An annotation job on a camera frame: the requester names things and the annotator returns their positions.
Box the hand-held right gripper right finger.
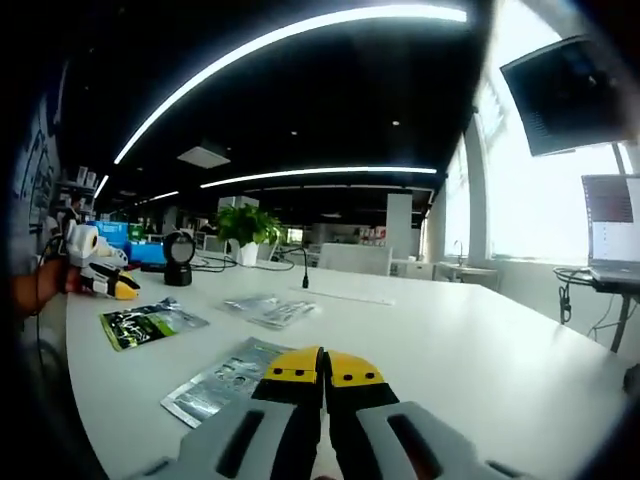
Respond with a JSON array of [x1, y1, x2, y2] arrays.
[[324, 349, 541, 480]]

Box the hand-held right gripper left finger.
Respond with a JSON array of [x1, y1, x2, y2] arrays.
[[127, 344, 326, 480]]

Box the green black foil packet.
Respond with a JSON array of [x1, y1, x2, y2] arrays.
[[98, 297, 210, 353]]

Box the silver sheet goods packet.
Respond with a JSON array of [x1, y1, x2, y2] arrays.
[[159, 336, 304, 430]]

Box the pile of silver sheet goods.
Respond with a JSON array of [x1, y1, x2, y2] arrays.
[[222, 293, 316, 331]]

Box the person's left hand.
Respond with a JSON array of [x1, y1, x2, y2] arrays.
[[59, 263, 96, 297]]

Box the blue plastic box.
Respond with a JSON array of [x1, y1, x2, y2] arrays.
[[97, 219, 167, 262]]

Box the black barcode scanner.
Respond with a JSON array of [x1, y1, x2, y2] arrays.
[[163, 229, 196, 287]]

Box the white storage shelf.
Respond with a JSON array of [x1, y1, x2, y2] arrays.
[[57, 167, 99, 201]]

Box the white table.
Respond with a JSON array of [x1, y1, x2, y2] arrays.
[[64, 264, 631, 476]]

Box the green potted plant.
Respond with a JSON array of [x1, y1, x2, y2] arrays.
[[214, 203, 286, 266]]

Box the square ceiling vent panel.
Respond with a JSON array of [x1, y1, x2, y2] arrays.
[[177, 139, 232, 168]]

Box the white office partition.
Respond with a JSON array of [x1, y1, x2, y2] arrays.
[[317, 242, 394, 276]]

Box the long white ceiling light strip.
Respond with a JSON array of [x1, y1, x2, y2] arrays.
[[113, 7, 467, 165], [199, 166, 438, 190]]

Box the black laptop stand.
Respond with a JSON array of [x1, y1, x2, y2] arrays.
[[552, 267, 640, 352]]

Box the open laptop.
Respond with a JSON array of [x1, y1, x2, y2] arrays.
[[580, 173, 640, 286]]

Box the blue white wall board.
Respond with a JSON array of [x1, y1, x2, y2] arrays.
[[14, 59, 69, 201]]

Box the black cable with plug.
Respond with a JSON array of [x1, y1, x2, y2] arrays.
[[272, 247, 311, 291]]

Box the black hanging cable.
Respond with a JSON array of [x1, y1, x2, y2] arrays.
[[557, 284, 574, 325]]

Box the black wall monitor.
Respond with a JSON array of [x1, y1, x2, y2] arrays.
[[499, 34, 636, 157]]

